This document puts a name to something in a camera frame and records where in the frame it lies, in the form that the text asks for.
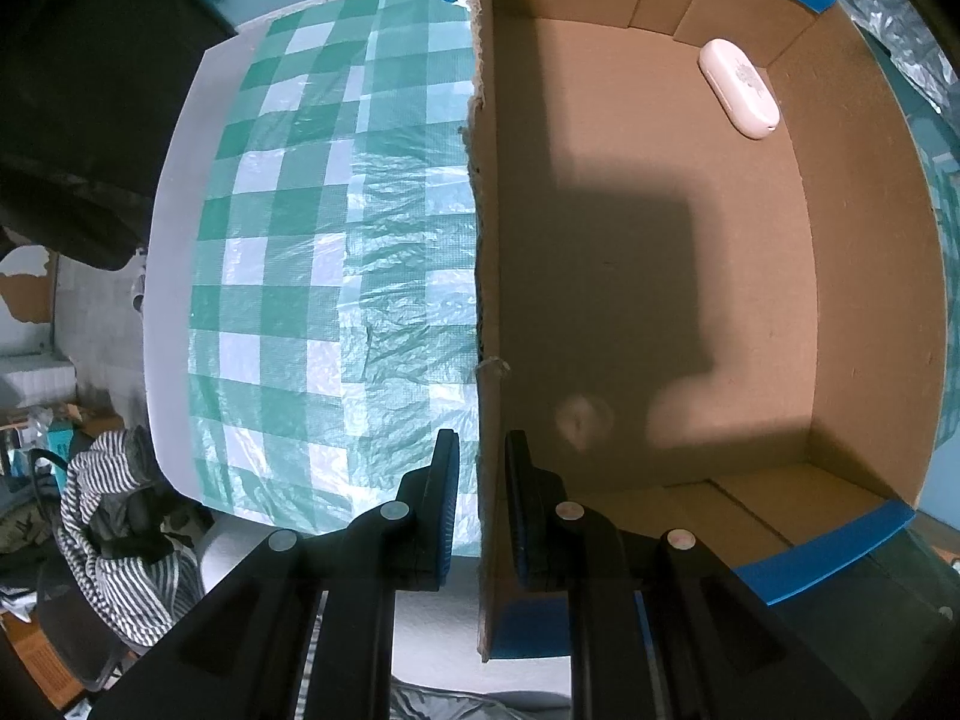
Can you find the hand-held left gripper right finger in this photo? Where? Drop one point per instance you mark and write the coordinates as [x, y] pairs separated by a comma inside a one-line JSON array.
[[517, 502]]

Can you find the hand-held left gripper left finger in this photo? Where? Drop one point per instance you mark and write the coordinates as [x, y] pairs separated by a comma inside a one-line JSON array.
[[448, 499]]

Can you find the cardboard box with blue outside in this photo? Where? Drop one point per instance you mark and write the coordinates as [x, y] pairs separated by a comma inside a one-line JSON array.
[[645, 277]]

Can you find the green checkered plastic tablecloth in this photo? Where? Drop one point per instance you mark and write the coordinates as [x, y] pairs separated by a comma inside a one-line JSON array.
[[322, 240]]

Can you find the striped cloth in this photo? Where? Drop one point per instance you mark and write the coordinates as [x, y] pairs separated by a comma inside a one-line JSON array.
[[82, 517]]

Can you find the white oval case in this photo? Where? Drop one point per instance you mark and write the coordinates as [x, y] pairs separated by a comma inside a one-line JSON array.
[[739, 86]]

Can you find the dark cloth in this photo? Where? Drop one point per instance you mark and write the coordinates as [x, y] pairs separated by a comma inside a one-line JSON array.
[[90, 90]]

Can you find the silver foil sheet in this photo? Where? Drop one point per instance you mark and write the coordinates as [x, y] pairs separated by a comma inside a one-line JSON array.
[[892, 22]]

